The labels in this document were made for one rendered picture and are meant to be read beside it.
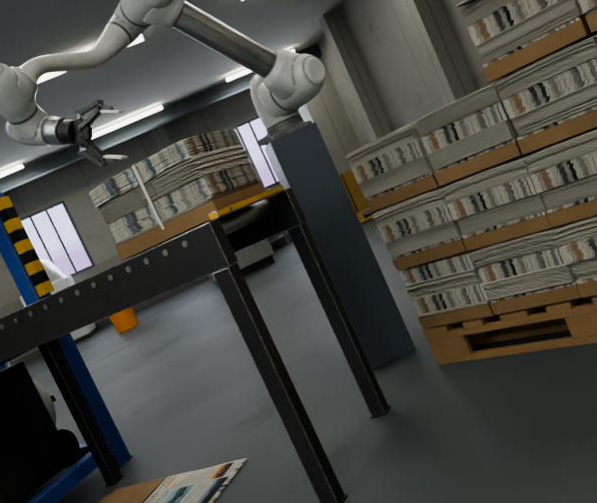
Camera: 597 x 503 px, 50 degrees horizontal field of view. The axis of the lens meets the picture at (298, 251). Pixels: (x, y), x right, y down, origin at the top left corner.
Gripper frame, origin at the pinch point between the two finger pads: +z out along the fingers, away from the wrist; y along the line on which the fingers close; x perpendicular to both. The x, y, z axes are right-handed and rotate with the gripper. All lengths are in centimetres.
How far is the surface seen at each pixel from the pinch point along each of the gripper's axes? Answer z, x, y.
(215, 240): 47, 28, 21
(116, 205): 7.4, 14.0, 18.4
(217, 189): 38.7, 11.6, 11.7
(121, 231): 8.0, 13.3, 26.1
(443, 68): 17, -518, -25
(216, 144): 33.0, 1.0, 1.0
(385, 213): 71, -50, 27
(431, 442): 100, 5, 78
